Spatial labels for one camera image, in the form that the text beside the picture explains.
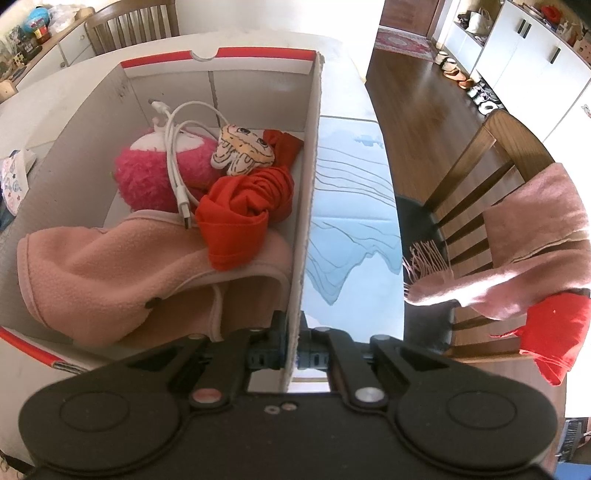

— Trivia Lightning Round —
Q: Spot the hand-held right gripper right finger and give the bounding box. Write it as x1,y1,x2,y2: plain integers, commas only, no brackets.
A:
298,311,463,410

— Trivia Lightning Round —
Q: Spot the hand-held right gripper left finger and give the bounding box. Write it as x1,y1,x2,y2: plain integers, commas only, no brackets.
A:
124,311,290,409

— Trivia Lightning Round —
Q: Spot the red garment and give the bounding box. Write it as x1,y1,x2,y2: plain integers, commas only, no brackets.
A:
194,128,306,273

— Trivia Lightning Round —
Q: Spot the pink fleece garment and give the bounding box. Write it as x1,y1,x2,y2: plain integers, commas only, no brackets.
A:
16,209,293,349

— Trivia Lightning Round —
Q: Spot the small beige plush doll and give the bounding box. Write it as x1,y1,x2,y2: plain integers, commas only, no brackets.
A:
210,124,279,178

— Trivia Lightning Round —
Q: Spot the white usb cable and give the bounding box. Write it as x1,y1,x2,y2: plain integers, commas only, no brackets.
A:
147,97,225,230

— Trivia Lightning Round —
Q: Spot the pink plush toy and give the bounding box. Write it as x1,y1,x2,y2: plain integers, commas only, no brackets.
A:
112,126,219,216

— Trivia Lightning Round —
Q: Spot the red and white cardboard box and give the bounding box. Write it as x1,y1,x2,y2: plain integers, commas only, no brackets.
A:
0,47,327,394

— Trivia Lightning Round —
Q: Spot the white patterned cloth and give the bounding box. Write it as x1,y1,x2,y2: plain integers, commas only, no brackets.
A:
0,149,38,232

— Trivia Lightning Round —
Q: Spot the printed table mat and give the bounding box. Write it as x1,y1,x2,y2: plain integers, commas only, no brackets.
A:
290,114,406,385

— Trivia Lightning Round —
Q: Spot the black seat cushion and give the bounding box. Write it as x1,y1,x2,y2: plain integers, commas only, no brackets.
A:
395,195,456,355

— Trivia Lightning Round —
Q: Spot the red cloth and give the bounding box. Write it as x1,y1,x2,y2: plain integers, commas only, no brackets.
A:
489,291,591,387

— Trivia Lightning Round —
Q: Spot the pink fringed scarf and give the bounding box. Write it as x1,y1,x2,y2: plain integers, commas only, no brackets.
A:
402,161,591,322

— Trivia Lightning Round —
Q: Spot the wooden chair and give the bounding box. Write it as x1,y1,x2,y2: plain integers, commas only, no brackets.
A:
396,107,591,361
83,0,182,57

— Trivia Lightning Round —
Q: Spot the row of shoes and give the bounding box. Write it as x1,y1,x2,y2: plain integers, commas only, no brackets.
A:
433,50,505,114

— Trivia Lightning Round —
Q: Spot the red patterned rug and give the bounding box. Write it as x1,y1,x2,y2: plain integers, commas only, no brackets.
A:
373,26,433,61

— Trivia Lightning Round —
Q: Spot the low white cabinet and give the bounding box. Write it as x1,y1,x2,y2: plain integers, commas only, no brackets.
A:
435,20,486,78

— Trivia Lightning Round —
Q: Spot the white cabinet with stickers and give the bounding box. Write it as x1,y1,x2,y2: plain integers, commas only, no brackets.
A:
545,78,591,145

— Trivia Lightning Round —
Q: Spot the tall white cabinet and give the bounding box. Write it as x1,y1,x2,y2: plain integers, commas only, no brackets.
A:
470,0,591,145

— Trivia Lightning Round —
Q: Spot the beige handbag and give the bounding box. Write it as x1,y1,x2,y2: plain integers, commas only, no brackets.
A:
465,8,493,36

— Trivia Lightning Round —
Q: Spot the clear plastic bag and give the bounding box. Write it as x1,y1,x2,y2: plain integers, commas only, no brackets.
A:
47,4,78,34

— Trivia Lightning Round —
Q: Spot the colourful toy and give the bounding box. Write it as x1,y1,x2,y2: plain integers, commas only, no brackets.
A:
24,6,52,43

